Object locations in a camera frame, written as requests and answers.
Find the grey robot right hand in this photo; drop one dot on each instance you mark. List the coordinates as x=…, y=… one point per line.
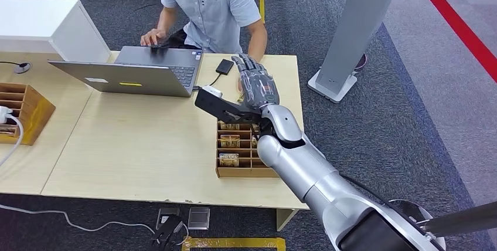
x=258, y=84

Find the person's right forearm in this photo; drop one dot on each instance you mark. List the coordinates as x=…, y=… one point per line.
x=167, y=20

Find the person's left forearm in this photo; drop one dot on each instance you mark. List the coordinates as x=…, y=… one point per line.
x=258, y=43

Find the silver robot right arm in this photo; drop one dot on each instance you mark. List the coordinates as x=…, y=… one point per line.
x=310, y=171

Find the gold hotel key card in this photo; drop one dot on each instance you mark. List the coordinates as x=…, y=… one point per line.
x=254, y=142
x=229, y=160
x=230, y=126
x=230, y=141
x=255, y=127

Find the wooden card holder with cards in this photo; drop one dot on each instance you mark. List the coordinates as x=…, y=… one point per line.
x=242, y=171

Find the person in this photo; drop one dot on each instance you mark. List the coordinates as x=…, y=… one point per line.
x=211, y=8

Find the person's right hand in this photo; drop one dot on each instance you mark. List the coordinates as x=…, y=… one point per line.
x=152, y=37

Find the wooden slotted card holder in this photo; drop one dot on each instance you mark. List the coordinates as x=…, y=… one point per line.
x=31, y=113

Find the black external drive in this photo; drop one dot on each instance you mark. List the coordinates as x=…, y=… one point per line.
x=224, y=67

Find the dark shoe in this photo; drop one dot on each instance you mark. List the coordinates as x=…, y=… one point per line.
x=361, y=62

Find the grey kiosk stand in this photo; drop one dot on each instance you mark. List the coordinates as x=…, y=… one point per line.
x=357, y=24

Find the silver laptop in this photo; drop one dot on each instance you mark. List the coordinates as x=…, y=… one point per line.
x=128, y=80

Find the pale wooden desk leg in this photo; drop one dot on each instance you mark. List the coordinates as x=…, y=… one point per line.
x=285, y=218

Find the metal floor plate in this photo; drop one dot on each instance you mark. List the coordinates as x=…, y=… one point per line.
x=198, y=218

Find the black floor socket box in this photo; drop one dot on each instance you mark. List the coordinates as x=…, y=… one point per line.
x=166, y=212

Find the yellow floor tape strip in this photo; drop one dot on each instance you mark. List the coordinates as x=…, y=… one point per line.
x=233, y=244

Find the black power adapter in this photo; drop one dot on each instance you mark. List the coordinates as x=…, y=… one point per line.
x=167, y=231

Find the large chrome stanchion base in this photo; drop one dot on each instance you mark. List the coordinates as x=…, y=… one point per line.
x=415, y=212

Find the red barrier belt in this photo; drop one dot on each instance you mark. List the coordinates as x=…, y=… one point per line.
x=458, y=26

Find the white cabinet box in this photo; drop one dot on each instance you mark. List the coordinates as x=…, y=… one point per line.
x=46, y=27

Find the chrome stanchion pole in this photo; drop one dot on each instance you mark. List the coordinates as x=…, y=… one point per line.
x=462, y=220

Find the black bracket wrist camera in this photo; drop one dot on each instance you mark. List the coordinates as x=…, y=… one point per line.
x=217, y=105

